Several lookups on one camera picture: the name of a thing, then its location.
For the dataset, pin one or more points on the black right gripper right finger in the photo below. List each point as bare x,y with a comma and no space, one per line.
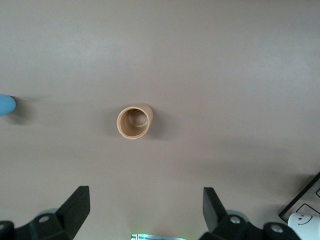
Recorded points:
217,217

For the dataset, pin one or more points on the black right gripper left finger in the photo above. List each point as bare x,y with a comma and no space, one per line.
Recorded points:
70,215

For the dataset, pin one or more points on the blue cup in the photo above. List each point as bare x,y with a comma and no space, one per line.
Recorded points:
6,105

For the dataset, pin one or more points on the white smiley cup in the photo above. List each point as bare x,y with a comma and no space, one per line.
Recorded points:
305,226

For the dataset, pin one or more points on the black cup rack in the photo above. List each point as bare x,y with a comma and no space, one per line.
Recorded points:
303,197

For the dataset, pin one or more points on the brown wooden cup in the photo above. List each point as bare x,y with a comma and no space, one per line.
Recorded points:
147,113

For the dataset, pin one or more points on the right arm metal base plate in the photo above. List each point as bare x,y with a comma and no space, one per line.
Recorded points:
160,237

